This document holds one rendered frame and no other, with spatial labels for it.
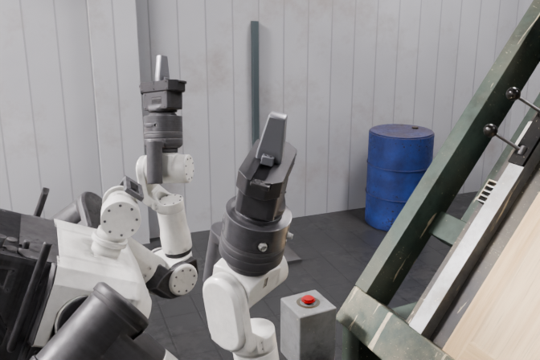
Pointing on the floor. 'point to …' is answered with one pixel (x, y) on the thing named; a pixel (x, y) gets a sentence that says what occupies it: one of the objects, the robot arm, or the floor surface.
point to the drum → (394, 169)
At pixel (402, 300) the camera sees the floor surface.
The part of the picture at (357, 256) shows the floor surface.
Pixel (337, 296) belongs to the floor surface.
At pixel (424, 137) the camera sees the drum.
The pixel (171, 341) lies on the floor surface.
